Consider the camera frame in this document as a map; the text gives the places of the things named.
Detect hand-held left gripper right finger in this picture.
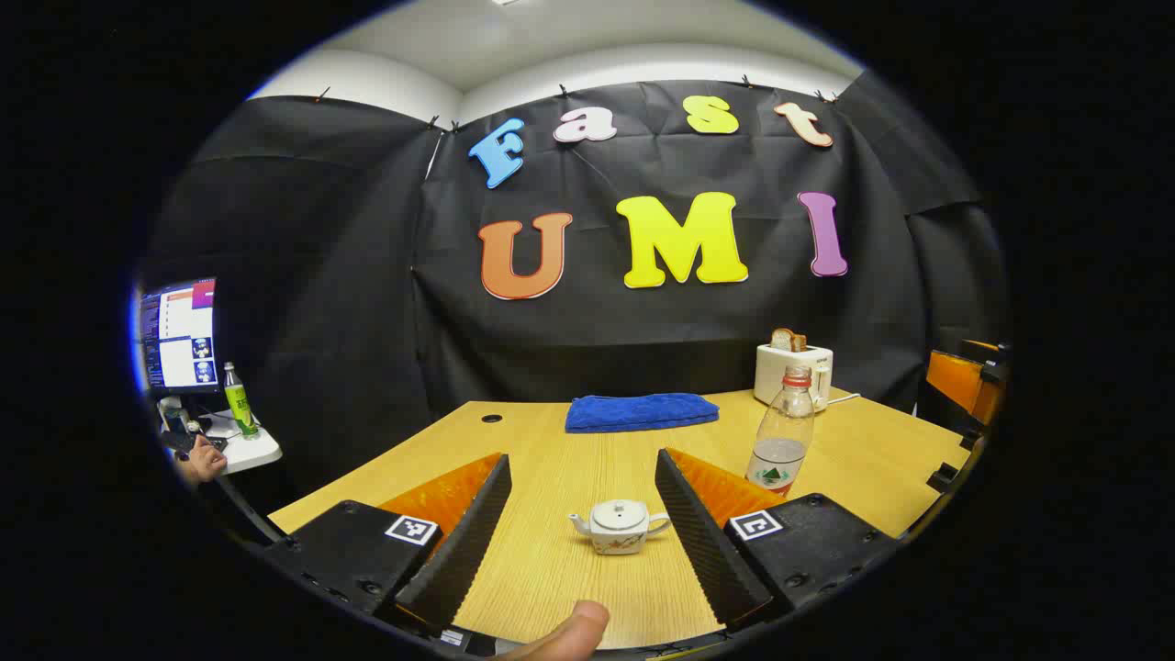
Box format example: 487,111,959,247
655,448,905,628

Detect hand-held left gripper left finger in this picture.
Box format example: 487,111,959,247
262,452,513,634

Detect white floral teacup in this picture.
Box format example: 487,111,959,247
568,499,672,557

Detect clear plastic water bottle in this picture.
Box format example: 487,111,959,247
745,365,816,499

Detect green drink bottle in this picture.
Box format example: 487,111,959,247
223,362,261,440

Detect blue folded towel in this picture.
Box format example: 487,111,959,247
565,393,721,434

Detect white toaster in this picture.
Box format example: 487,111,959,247
754,343,834,412

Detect white side table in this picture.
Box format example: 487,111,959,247
161,409,283,476

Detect black backdrop cloth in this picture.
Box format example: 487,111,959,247
138,81,1011,497

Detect computer monitor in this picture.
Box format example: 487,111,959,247
138,278,218,396

